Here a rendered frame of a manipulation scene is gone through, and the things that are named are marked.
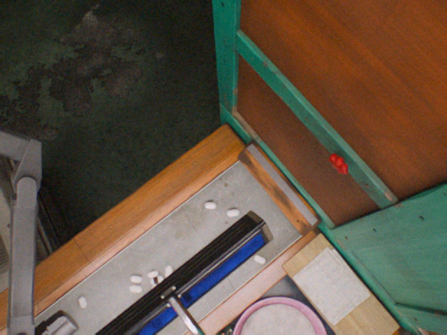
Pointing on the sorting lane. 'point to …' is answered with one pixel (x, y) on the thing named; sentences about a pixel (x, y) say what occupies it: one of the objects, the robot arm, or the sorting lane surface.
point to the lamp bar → (193, 278)
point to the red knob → (339, 164)
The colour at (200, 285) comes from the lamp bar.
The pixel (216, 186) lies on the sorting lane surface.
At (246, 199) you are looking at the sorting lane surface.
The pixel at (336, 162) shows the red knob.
